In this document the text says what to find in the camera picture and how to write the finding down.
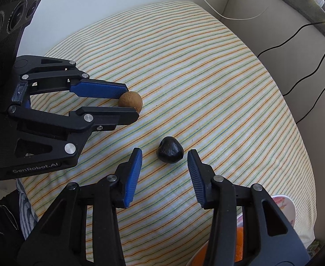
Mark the blue striped cloth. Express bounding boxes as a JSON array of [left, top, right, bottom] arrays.
[[16, 179, 39, 239]]

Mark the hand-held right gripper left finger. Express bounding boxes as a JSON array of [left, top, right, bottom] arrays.
[[18, 147, 143, 266]]

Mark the black fruit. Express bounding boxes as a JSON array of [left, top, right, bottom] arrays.
[[156, 136, 184, 163]]

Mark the round brown fruit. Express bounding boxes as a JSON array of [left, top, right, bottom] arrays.
[[117, 91, 143, 113]]

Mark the black cable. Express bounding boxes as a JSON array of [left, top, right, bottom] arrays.
[[257, 19, 325, 57], [295, 78, 325, 124], [282, 37, 325, 95]]

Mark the large orange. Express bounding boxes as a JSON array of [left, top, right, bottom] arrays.
[[235, 227, 245, 264]]

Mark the small orange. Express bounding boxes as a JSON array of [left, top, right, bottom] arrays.
[[192, 246, 211, 266]]

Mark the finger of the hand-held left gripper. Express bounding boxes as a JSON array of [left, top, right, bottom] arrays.
[[13, 55, 129, 101], [8, 105, 140, 164]]

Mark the green patterned cloth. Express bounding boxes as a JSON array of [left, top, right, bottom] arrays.
[[307, 239, 323, 252]]

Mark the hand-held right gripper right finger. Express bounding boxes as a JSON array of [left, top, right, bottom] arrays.
[[187, 149, 310, 266]]

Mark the striped table cloth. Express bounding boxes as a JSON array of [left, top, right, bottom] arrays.
[[21, 1, 317, 266]]

